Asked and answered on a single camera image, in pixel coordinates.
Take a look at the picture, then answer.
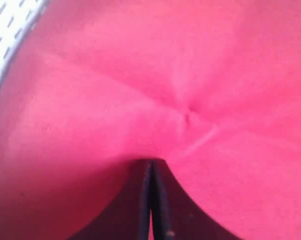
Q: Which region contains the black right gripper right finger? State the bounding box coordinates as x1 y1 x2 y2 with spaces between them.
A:
150 159 239 240

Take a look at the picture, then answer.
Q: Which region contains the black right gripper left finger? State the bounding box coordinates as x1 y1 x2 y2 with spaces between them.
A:
69 159 152 240

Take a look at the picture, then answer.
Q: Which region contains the red tablecloth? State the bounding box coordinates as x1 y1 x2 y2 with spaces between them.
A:
0 0 301 240

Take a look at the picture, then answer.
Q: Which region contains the white perforated plastic basket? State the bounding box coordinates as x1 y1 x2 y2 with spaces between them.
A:
0 0 49 86

